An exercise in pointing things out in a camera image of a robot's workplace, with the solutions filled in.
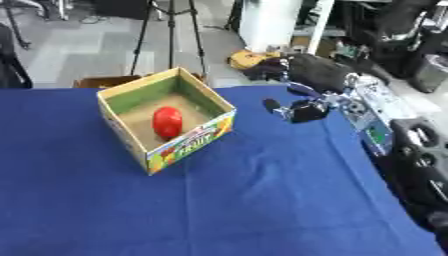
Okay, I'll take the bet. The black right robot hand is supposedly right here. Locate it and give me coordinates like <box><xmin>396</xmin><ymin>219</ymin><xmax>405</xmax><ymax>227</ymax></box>
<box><xmin>260</xmin><ymin>80</ymin><xmax>336</xmax><ymax>124</ymax></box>

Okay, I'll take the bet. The tan cardboard box green inside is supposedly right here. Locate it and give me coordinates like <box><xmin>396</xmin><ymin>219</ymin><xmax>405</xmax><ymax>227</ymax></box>
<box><xmin>96</xmin><ymin>66</ymin><xmax>238</xmax><ymax>177</ymax></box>

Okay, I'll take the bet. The brown cardboard box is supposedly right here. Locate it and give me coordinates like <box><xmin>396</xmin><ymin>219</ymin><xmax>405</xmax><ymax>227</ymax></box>
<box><xmin>71</xmin><ymin>75</ymin><xmax>144</xmax><ymax>89</ymax></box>

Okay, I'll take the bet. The black bag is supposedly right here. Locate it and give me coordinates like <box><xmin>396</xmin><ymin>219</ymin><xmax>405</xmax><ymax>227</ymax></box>
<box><xmin>243</xmin><ymin>53</ymin><xmax>394</xmax><ymax>94</ymax></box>

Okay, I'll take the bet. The yellow bag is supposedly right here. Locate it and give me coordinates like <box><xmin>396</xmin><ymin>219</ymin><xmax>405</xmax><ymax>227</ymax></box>
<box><xmin>227</xmin><ymin>49</ymin><xmax>284</xmax><ymax>70</ymax></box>

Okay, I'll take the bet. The white cabinet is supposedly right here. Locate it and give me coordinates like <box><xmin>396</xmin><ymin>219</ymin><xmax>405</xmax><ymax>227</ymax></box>
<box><xmin>238</xmin><ymin>0</ymin><xmax>336</xmax><ymax>56</ymax></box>

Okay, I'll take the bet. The grey bin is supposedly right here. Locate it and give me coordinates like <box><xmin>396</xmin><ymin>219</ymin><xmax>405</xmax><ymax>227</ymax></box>
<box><xmin>407</xmin><ymin>54</ymin><xmax>448</xmax><ymax>94</ymax></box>

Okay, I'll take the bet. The red toy tomato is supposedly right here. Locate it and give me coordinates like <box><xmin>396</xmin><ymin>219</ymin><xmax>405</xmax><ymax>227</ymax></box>
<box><xmin>150</xmin><ymin>106</ymin><xmax>184</xmax><ymax>140</ymax></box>

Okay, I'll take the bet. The black tripod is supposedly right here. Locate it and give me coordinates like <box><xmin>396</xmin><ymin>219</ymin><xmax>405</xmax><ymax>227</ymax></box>
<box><xmin>127</xmin><ymin>0</ymin><xmax>210</xmax><ymax>81</ymax></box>

